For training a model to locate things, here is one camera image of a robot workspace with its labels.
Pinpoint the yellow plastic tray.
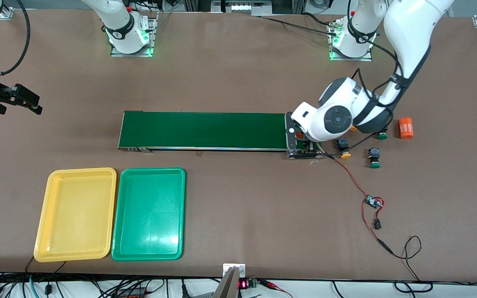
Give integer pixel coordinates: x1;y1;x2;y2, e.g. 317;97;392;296
34;167;117;263

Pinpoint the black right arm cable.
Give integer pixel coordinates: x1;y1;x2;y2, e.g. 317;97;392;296
0;0;31;76

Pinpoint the small green circuit board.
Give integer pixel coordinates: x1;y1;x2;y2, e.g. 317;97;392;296
365;195;385;210

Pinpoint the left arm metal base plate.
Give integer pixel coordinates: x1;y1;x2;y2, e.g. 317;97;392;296
328;20;374;62

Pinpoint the green plastic tray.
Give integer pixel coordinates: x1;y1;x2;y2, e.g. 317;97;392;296
111;167;186;262

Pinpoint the grey device with lights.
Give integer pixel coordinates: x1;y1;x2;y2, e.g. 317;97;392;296
210;0;273;16

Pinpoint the red clip lead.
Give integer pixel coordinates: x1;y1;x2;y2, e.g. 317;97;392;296
259;279;294;298

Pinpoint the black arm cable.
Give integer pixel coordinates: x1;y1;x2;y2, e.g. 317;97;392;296
317;0;400;160
0;0;31;76

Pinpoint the thin black looped cable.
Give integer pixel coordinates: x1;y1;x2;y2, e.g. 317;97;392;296
390;236;422;283

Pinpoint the small silver metal bracket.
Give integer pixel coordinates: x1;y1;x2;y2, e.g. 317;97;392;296
223;263;246;277

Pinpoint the green conveyor belt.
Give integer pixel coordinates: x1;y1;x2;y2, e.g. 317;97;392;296
117;111;324;160

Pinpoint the teal cable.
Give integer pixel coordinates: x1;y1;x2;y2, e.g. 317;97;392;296
26;275;39;298

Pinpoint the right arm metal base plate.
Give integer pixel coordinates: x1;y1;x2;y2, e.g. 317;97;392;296
110;12;159;58

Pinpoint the grey metal post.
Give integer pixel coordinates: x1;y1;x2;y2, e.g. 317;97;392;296
212;266;240;298

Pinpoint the long black table cable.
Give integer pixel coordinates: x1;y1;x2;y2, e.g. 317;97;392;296
259;12;340;36

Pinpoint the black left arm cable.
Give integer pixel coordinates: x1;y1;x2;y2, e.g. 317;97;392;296
317;0;400;160

